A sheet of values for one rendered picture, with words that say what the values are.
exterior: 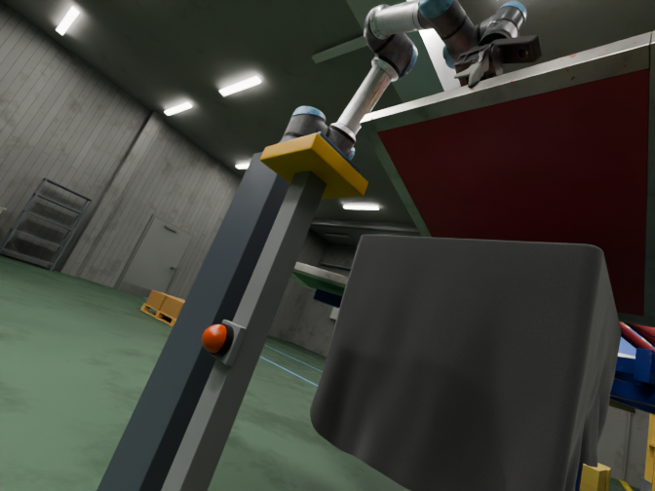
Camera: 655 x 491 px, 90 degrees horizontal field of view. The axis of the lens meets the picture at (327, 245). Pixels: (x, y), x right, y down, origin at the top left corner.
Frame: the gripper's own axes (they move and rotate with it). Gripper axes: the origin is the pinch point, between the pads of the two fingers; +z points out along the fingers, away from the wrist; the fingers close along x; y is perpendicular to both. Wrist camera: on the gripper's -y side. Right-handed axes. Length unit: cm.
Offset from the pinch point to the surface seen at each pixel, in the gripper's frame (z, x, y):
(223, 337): 65, 10, 10
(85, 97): -242, 120, 940
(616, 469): -171, -1018, 20
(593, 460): 49, -48, -22
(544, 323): 41.3, -15.6, -17.2
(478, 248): 31.0, -12.4, -5.8
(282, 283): 55, 7, 10
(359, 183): 35.9, 8.5, 5.6
